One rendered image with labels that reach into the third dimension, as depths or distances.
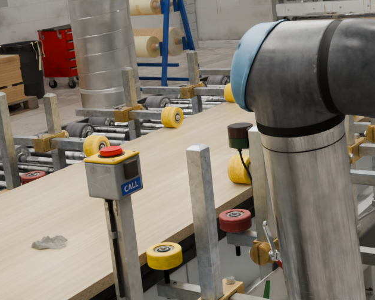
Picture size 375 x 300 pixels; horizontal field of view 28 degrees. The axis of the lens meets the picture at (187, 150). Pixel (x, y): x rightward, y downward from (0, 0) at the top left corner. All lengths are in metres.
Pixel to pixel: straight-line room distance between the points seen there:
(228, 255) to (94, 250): 0.44
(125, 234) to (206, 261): 0.30
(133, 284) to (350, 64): 0.65
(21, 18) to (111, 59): 4.84
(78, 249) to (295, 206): 0.89
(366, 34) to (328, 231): 0.27
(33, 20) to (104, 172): 9.41
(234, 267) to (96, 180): 0.88
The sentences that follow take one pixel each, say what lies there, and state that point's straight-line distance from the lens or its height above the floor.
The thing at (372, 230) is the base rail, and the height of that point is 0.69.
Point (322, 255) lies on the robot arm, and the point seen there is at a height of 1.14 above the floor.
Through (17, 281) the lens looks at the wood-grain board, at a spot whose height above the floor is 0.90.
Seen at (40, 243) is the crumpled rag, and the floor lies 0.91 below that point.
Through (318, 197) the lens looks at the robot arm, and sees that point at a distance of 0.98.
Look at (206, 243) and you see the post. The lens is 1.55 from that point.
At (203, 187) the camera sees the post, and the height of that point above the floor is 1.09.
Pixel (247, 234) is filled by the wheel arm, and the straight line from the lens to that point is 1.86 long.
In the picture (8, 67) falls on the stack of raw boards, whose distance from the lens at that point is 8.71.
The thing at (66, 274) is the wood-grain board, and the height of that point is 0.90.
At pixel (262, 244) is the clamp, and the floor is 0.87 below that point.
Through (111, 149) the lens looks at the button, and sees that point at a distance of 1.28.
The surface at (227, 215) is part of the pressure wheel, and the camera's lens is 1.87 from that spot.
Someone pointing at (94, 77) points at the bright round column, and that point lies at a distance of 5.81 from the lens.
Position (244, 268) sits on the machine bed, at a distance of 2.13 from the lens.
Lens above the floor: 1.54
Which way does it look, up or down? 14 degrees down
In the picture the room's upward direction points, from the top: 6 degrees counter-clockwise
